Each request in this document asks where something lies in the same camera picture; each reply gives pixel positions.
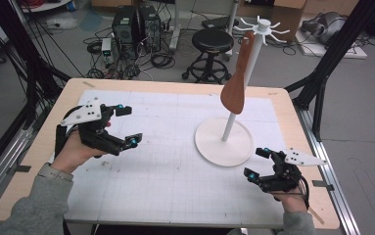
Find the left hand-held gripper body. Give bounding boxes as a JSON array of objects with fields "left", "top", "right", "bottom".
[{"left": 60, "top": 96, "right": 127, "bottom": 157}]

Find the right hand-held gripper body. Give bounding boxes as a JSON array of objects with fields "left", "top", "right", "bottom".
[{"left": 258, "top": 147, "right": 328, "bottom": 194}]

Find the white hook rack stand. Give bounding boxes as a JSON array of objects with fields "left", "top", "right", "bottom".
[{"left": 194, "top": 15, "right": 291, "bottom": 168}]

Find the wooden rice spatula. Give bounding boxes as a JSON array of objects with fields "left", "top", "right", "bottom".
[{"left": 219, "top": 30, "right": 256, "bottom": 116}]

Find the person's left hand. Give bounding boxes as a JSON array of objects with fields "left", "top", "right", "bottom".
[{"left": 51, "top": 120, "right": 113, "bottom": 174}]

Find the person's right hand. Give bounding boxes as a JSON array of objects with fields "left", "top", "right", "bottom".
[{"left": 271, "top": 190, "right": 308, "bottom": 213}]

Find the white grid mat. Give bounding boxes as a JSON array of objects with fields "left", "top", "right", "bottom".
[{"left": 52, "top": 89, "right": 289, "bottom": 227}]

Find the small silver power supply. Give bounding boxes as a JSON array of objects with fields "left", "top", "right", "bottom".
[{"left": 101, "top": 37, "right": 115, "bottom": 65}]

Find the black computer tower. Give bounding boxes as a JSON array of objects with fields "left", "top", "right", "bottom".
[
  {"left": 111, "top": 6, "right": 140, "bottom": 51},
  {"left": 137, "top": 4, "right": 162, "bottom": 54}
]

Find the white stand pole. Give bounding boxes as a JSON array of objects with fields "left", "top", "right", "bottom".
[
  {"left": 225, "top": 0, "right": 241, "bottom": 63},
  {"left": 169, "top": 0, "right": 182, "bottom": 52}
]

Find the black round stool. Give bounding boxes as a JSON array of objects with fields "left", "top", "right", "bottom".
[{"left": 181, "top": 28, "right": 236, "bottom": 85}]

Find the grey bag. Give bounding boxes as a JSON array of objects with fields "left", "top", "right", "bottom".
[{"left": 301, "top": 12, "right": 349, "bottom": 45}]

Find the cardboard box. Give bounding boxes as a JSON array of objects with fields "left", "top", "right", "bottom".
[{"left": 271, "top": 0, "right": 307, "bottom": 42}]

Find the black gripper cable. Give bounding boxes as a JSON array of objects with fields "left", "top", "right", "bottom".
[{"left": 297, "top": 174, "right": 311, "bottom": 210}]

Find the tangle of black floor cables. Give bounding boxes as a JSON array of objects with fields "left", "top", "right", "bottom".
[{"left": 82, "top": 27, "right": 177, "bottom": 81}]

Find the aluminium rail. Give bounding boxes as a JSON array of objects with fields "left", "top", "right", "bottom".
[
  {"left": 296, "top": 107, "right": 361, "bottom": 235},
  {"left": 0, "top": 126, "right": 35, "bottom": 213}
]

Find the black metal frame stand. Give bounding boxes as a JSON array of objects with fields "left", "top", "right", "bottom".
[
  {"left": 284, "top": 0, "right": 375, "bottom": 142},
  {"left": 0, "top": 0, "right": 72, "bottom": 184}
]

